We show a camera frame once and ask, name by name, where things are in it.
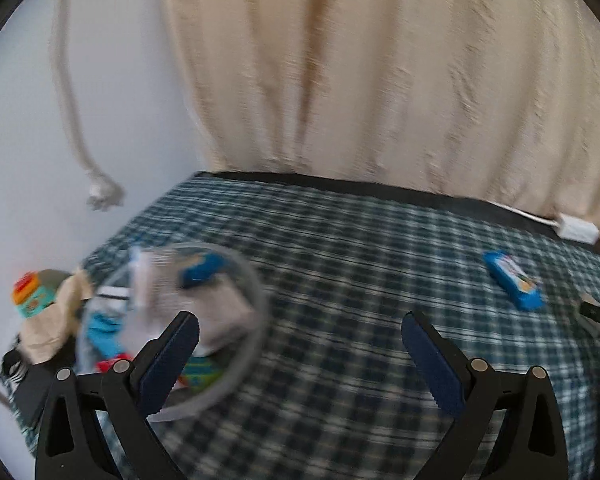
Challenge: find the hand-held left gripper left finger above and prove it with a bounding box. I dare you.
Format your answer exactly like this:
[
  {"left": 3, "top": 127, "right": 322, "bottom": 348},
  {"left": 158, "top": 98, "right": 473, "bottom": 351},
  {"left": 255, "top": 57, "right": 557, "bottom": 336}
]
[{"left": 34, "top": 310, "right": 201, "bottom": 480}]

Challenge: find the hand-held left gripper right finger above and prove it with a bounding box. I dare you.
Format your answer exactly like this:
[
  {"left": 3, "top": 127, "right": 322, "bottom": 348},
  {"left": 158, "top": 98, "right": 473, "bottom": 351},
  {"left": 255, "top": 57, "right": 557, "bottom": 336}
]
[{"left": 400, "top": 310, "right": 568, "bottom": 480}]

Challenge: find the red and white packet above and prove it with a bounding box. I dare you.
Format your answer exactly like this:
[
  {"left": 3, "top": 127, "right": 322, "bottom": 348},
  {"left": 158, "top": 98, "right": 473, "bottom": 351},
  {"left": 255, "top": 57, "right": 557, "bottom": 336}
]
[{"left": 97, "top": 355, "right": 133, "bottom": 374}]

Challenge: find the white printed pouch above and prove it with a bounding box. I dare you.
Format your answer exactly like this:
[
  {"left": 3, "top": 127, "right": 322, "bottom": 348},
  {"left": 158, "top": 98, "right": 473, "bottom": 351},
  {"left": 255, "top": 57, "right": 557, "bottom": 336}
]
[{"left": 127, "top": 247, "right": 178, "bottom": 341}]

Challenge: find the blue cloth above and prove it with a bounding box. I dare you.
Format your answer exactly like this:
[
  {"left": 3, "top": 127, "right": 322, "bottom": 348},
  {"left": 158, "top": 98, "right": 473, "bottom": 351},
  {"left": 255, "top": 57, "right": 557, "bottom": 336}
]
[{"left": 86, "top": 312, "right": 128, "bottom": 358}]

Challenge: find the clear plastic bowl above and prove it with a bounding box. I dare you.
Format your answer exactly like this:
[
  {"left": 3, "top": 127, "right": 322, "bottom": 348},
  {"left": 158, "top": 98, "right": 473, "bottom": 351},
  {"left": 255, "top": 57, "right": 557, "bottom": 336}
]
[{"left": 72, "top": 242, "right": 271, "bottom": 421}]

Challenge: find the blue snack packet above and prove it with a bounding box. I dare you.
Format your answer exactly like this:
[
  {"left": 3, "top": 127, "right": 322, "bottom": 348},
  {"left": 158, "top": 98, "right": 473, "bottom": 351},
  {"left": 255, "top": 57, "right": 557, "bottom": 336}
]
[{"left": 482, "top": 251, "right": 545, "bottom": 311}]

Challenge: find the blue plaid tablecloth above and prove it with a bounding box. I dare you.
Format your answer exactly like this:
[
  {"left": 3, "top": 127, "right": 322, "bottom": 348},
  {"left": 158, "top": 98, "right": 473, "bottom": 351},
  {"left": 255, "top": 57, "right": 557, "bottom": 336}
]
[{"left": 7, "top": 170, "right": 600, "bottom": 480}]

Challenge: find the beige crumpled cloth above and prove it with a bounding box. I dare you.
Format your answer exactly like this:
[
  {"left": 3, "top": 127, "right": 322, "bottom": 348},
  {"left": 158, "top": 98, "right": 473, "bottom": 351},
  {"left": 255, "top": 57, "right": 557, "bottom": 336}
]
[{"left": 19, "top": 270, "right": 96, "bottom": 365}]

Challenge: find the black notebook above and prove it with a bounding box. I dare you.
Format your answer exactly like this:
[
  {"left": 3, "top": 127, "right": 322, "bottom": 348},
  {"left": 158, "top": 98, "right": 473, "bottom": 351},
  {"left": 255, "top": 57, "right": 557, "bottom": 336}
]
[{"left": 10, "top": 360, "right": 61, "bottom": 428}]

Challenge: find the teal and orange toy bus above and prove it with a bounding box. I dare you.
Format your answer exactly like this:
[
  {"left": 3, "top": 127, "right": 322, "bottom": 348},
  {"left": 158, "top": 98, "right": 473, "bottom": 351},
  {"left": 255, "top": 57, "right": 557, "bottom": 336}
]
[{"left": 11, "top": 269, "right": 76, "bottom": 320}]

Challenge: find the black striped elastic band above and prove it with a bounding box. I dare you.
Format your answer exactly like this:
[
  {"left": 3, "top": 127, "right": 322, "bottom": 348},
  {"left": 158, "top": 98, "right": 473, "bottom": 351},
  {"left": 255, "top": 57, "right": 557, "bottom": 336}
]
[{"left": 0, "top": 347, "right": 31, "bottom": 386}]

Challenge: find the beige patterned curtain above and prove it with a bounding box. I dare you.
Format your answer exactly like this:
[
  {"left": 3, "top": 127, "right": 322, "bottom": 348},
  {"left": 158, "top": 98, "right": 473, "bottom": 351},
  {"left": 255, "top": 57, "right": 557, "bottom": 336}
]
[{"left": 157, "top": 0, "right": 600, "bottom": 261}]

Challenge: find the white plug cable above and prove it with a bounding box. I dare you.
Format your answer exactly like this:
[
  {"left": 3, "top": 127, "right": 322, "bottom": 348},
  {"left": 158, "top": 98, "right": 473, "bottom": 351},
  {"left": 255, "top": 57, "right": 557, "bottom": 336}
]
[{"left": 50, "top": 0, "right": 126, "bottom": 212}]

